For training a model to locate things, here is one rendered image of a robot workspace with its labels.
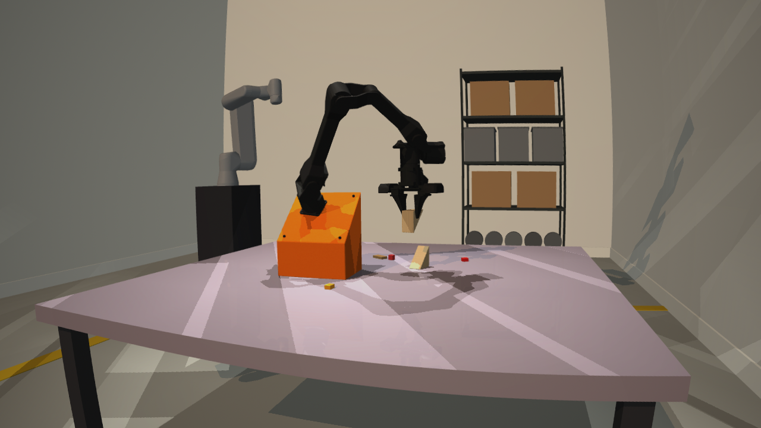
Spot pale yellow triangular block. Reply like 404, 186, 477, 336
409, 246, 429, 269

